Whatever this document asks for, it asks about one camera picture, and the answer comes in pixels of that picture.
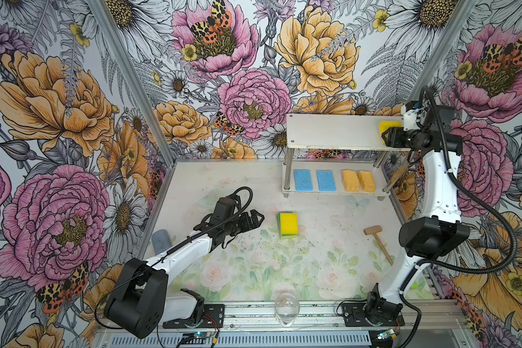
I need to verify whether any green scrub sponge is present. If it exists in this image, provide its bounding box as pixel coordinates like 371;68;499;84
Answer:
275;212;300;240

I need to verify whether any orange sponge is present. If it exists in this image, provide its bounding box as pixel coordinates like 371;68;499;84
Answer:
358;171;376;193
342;170;361;193

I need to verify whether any blue sponge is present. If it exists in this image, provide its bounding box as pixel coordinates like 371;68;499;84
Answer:
294;169;313;192
316;170;336;192

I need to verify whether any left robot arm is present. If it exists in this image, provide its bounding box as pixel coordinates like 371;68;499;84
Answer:
101;193;265;339

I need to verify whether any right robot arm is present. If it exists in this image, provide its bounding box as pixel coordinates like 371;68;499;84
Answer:
364;127;470;326

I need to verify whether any white two-tier shelf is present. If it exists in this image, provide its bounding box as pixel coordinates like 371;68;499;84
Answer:
282;113;416;201

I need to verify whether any grey oval object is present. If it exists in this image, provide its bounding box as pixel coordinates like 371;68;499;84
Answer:
151;229;172;255

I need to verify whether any clear glass cup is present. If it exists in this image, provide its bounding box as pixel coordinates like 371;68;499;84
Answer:
274;292;300;326

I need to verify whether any small wooden mallet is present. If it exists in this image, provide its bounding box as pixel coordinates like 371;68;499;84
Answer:
363;226;394;266

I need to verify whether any green circuit board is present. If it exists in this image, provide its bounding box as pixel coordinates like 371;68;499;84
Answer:
376;329;397;340

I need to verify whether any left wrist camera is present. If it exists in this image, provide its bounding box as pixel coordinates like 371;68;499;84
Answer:
210;197;237;225

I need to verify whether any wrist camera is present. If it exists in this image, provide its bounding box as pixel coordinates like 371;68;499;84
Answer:
210;197;237;225
401;101;432;131

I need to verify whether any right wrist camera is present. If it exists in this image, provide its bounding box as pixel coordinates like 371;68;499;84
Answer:
401;101;432;131

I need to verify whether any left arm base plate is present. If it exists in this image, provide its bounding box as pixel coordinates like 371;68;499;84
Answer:
162;304;226;329

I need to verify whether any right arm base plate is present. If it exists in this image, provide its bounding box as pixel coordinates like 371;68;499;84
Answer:
338;302;405;327

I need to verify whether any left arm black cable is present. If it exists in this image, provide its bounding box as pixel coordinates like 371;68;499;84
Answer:
93;186;254;329

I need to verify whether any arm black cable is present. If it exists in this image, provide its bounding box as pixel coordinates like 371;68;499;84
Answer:
397;86;518;348
93;186;254;329

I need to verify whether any aluminium front rail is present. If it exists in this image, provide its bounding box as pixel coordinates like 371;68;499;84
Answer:
156;299;468;332

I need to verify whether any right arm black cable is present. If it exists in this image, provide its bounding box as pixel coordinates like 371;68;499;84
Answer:
397;86;518;348

